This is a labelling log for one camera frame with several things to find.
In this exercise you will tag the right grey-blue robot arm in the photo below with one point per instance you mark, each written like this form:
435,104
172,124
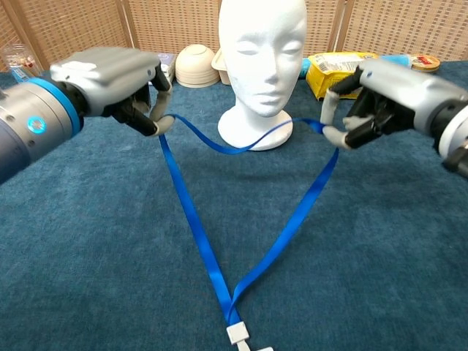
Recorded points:
453,139

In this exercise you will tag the multicolour tissue pack row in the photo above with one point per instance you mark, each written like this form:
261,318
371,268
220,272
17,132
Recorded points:
167,67

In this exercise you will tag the wicker folding screen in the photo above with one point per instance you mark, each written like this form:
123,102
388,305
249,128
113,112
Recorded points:
183,22

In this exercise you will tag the beige lidded lunch box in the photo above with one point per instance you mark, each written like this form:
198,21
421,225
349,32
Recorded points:
221,71

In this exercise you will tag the round wooden tin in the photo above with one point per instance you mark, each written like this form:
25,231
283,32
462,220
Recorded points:
426,63

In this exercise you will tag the light blue rolled mat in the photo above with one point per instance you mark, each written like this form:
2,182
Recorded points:
396,60

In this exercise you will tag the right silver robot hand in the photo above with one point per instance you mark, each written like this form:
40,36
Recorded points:
402,98

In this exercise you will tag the beige upturned bowl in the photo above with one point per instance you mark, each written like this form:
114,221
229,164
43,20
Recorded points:
195,67

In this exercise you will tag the white foam mannequin head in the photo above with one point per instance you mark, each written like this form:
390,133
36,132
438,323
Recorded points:
263,55

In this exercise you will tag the yellow snack bag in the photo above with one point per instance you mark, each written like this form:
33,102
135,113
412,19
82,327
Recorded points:
329,69

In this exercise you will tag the clear jar of sticks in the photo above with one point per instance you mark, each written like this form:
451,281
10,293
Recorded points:
18,62

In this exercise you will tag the blue table cloth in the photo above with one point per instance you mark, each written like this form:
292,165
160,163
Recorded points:
91,237

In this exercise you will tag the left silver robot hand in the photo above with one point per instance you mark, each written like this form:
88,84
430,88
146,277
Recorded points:
106,80

